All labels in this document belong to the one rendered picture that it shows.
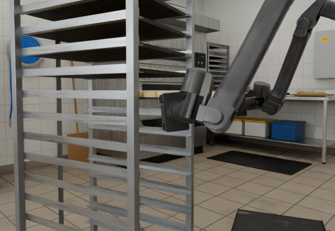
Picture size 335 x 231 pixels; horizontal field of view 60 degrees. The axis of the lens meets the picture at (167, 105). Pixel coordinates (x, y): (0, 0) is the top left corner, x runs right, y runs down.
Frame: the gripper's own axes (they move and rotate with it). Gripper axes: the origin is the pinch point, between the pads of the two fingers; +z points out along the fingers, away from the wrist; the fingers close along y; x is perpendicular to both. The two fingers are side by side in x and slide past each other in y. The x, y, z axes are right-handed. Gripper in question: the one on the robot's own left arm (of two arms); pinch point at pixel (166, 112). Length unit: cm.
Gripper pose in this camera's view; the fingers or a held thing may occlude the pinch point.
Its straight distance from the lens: 84.6
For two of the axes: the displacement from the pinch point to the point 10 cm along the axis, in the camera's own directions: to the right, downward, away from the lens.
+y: 0.9, 10.0, -0.1
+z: -2.7, 0.3, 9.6
